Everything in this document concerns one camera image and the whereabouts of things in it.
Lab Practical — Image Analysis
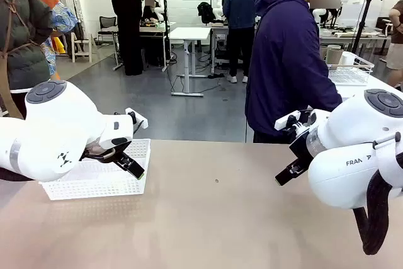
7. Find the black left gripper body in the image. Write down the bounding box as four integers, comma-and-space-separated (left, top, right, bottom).
80, 140, 132, 163

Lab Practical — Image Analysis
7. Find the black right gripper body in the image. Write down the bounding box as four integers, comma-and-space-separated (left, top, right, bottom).
288, 129, 315, 164

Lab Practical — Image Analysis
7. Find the beige plastic cup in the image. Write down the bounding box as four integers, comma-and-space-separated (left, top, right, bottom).
326, 45, 344, 64

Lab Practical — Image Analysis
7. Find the pale mint green cup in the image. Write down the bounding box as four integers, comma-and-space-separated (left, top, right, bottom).
341, 51, 357, 66

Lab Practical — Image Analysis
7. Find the white perforated plastic basket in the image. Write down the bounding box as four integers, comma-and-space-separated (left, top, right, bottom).
39, 139, 151, 201

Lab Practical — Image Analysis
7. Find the person in navy hoodie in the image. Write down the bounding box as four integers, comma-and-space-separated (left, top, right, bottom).
244, 0, 354, 144

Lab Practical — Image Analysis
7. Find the white side table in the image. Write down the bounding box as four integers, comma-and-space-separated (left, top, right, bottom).
327, 72, 403, 100

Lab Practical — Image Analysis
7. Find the light wooden stool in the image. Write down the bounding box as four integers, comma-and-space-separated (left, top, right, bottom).
70, 31, 94, 63

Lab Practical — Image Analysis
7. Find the white work desk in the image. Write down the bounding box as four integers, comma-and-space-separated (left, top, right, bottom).
210, 21, 262, 74
317, 26, 391, 52
108, 21, 177, 73

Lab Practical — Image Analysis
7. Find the black office chair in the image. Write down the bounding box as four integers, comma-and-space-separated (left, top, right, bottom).
97, 15, 120, 43

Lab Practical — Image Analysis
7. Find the black tripod stand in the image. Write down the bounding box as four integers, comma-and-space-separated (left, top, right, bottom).
351, 0, 378, 54

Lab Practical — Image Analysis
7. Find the person in brown shirt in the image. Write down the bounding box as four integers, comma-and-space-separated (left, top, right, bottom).
386, 0, 403, 89

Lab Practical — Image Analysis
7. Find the empty white standing desk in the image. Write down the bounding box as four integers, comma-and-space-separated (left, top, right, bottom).
169, 26, 212, 98

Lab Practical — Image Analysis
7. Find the person in black clothes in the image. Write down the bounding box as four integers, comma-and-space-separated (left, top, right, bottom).
111, 0, 146, 77

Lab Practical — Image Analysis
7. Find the seated person in black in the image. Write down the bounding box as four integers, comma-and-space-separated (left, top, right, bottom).
142, 0, 162, 26

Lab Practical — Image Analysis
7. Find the mannequin in blue patterned top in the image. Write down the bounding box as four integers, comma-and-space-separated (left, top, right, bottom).
42, 1, 79, 76

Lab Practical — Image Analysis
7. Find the figure in green padded vest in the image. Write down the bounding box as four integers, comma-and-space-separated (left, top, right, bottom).
0, 0, 54, 118

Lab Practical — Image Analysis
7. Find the person in blue jacket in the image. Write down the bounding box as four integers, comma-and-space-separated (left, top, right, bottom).
222, 0, 261, 84

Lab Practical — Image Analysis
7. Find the black backpack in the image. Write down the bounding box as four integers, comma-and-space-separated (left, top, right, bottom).
197, 1, 217, 26

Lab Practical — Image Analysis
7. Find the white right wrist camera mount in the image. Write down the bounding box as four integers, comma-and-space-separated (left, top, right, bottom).
273, 110, 315, 131

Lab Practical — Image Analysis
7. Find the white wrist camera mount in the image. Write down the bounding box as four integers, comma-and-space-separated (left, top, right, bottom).
273, 110, 315, 131
125, 107, 149, 130

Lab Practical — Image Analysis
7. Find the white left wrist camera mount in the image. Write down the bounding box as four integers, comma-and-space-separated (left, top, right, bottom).
125, 107, 149, 130

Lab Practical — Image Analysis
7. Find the white wire rack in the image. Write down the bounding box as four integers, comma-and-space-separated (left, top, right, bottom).
326, 50, 375, 86

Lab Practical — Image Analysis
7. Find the black cable sleeve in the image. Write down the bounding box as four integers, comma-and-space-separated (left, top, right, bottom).
352, 152, 403, 256

